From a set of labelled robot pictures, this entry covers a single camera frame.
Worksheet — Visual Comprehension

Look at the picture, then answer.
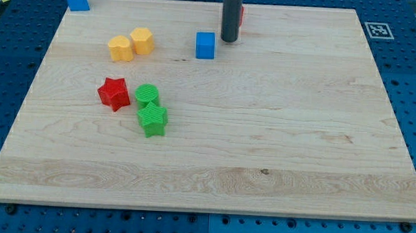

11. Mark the red circle block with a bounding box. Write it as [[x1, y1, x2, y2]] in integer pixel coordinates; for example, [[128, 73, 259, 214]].
[[239, 6, 245, 27]]

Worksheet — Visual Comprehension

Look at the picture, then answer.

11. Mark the green circle block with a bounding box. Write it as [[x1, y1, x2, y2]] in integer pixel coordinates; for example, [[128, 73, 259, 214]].
[[134, 83, 160, 110]]

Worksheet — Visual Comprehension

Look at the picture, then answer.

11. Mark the green star block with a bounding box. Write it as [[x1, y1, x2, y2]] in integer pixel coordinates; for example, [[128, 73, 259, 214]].
[[137, 101, 168, 138]]

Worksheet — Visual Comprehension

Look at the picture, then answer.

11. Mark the wooden board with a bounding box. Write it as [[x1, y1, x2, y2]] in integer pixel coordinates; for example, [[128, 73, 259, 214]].
[[0, 0, 416, 222]]

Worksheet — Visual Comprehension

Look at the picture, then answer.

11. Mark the blue cube block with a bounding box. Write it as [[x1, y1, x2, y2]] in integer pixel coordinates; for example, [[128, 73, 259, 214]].
[[195, 32, 216, 60]]

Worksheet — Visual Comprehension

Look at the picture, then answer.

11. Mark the red star block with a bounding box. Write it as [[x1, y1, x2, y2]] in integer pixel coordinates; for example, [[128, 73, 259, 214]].
[[98, 78, 131, 113]]

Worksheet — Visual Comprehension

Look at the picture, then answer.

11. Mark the yellow hexagon block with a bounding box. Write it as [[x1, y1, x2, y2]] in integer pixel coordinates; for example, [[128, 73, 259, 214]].
[[130, 27, 155, 56]]

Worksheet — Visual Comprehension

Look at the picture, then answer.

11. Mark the yellow heart block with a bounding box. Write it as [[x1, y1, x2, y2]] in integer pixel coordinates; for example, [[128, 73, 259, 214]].
[[108, 35, 134, 62]]

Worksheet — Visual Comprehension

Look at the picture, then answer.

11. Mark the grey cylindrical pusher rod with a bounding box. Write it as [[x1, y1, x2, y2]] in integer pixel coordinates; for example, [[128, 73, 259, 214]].
[[221, 0, 243, 43]]

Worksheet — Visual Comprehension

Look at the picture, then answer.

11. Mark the blue pentagon block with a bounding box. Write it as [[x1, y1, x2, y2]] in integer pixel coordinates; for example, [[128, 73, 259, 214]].
[[66, 0, 90, 11]]

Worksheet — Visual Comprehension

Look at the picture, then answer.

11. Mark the white fiducial marker tag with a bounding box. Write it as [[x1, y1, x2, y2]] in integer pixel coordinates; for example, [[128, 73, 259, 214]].
[[364, 21, 394, 40]]

